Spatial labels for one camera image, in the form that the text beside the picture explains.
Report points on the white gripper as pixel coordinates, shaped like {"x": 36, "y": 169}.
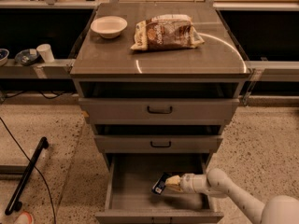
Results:
{"x": 189, "y": 183}

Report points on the blue rxbar blueberry bar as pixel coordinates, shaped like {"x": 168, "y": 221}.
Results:
{"x": 159, "y": 186}

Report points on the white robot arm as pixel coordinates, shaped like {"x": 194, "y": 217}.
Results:
{"x": 281, "y": 209}

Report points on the bottom grey drawer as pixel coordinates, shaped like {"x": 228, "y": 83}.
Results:
{"x": 131, "y": 201}

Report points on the grey drawer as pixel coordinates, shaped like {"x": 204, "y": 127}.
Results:
{"x": 131, "y": 201}
{"x": 158, "y": 143}
{"x": 158, "y": 111}

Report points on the middle grey drawer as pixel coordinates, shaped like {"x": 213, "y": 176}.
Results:
{"x": 158, "y": 143}

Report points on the grey drawer cabinet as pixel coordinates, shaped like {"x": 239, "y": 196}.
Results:
{"x": 109, "y": 68}

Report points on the top grey drawer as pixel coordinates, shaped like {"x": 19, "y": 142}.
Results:
{"x": 158, "y": 111}

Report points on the brown chip bag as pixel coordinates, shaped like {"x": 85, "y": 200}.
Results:
{"x": 166, "y": 32}

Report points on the white red object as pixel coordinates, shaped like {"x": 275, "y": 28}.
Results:
{"x": 24, "y": 218}

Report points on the black bar stand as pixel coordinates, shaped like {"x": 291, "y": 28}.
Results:
{"x": 25, "y": 171}

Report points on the white bowl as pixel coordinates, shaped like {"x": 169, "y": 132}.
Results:
{"x": 109, "y": 26}

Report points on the white paper cup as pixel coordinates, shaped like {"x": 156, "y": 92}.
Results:
{"x": 46, "y": 53}

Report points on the blue bowl with items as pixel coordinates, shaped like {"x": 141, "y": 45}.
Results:
{"x": 27, "y": 57}

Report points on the blue bowl at edge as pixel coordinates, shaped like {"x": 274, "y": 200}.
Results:
{"x": 3, "y": 56}

